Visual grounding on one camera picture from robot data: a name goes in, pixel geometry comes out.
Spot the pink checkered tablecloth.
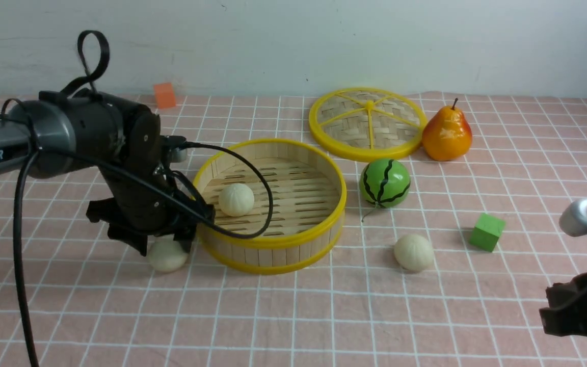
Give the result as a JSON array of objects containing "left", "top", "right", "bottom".
[{"left": 23, "top": 95, "right": 587, "bottom": 366}]

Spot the green foam cube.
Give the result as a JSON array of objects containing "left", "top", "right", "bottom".
[{"left": 468, "top": 213, "right": 506, "bottom": 253}]

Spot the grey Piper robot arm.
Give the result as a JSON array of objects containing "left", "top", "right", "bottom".
[{"left": 0, "top": 89, "right": 215, "bottom": 255}]

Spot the orange toy pear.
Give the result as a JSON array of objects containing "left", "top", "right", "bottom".
[{"left": 421, "top": 98, "right": 473, "bottom": 161}]

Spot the bamboo steamer tray yellow rim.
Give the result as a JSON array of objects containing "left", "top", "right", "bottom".
[{"left": 193, "top": 139, "right": 347, "bottom": 275}]

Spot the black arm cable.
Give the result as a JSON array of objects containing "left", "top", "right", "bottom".
[{"left": 0, "top": 30, "right": 274, "bottom": 367}]

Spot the white bun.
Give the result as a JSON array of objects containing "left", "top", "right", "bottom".
[
  {"left": 393, "top": 234, "right": 434, "bottom": 272},
  {"left": 146, "top": 237, "right": 189, "bottom": 273},
  {"left": 219, "top": 183, "right": 255, "bottom": 218}
]

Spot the orange foam cube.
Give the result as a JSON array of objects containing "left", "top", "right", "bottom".
[{"left": 153, "top": 82, "right": 177, "bottom": 109}]

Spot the green toy watermelon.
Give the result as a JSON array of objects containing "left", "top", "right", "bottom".
[{"left": 359, "top": 159, "right": 411, "bottom": 208}]

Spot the woven bamboo steamer lid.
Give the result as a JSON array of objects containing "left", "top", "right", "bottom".
[{"left": 308, "top": 87, "right": 428, "bottom": 163}]

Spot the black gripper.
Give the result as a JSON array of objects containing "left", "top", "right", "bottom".
[{"left": 86, "top": 110, "right": 215, "bottom": 256}]

